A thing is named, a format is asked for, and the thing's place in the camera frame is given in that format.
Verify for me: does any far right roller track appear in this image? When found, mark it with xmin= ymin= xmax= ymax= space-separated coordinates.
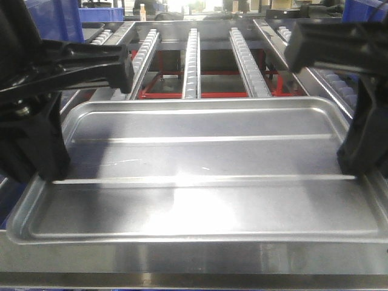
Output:
xmin=277 ymin=25 xmax=360 ymax=112

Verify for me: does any left steel divider rail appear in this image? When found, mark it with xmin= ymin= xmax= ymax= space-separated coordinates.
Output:
xmin=60 ymin=21 xmax=137 ymax=122

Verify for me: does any white roller track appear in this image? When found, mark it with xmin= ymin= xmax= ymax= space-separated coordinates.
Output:
xmin=229 ymin=27 xmax=272 ymax=98
xmin=111 ymin=29 xmax=160 ymax=101
xmin=182 ymin=28 xmax=201 ymax=99

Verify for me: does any blue bin upper left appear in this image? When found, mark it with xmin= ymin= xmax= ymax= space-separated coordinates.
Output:
xmin=25 ymin=0 xmax=84 ymax=43

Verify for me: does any blue bin under trays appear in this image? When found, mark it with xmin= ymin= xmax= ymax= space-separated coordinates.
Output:
xmin=1 ymin=178 xmax=25 ymax=230

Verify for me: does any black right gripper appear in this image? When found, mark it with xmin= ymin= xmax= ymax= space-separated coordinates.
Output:
xmin=284 ymin=10 xmax=387 ymax=177

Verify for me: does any far left roller track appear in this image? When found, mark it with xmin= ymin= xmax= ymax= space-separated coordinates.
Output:
xmin=91 ymin=29 xmax=113 ymax=45

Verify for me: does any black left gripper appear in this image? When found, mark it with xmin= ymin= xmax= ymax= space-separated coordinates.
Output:
xmin=1 ymin=1 xmax=134 ymax=182

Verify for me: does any left white roller track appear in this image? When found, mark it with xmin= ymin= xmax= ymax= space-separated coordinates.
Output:
xmin=111 ymin=29 xmax=160 ymax=101

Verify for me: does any right white roller track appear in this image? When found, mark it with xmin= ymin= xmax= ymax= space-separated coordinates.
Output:
xmin=229 ymin=27 xmax=272 ymax=98

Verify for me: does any centre white roller track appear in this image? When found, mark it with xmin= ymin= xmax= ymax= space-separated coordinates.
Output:
xmin=182 ymin=28 xmax=201 ymax=99

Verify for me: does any steel front rail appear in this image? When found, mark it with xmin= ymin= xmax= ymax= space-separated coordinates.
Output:
xmin=1 ymin=232 xmax=387 ymax=290

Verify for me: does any silver ribbed metal tray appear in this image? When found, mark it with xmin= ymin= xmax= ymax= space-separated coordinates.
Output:
xmin=6 ymin=97 xmax=387 ymax=244

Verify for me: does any steel divider rail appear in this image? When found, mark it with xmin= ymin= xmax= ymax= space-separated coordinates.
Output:
xmin=60 ymin=21 xmax=137 ymax=122
xmin=253 ymin=19 xmax=353 ymax=120

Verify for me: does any right steel divider rail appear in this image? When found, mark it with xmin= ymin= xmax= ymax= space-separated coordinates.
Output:
xmin=253 ymin=19 xmax=353 ymax=120

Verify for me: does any red steel frame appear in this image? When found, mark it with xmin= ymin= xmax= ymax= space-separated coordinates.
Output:
xmin=138 ymin=48 xmax=305 ymax=99

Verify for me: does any blue bin upper right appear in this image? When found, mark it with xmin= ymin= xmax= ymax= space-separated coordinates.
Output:
xmin=342 ymin=0 xmax=387 ymax=22

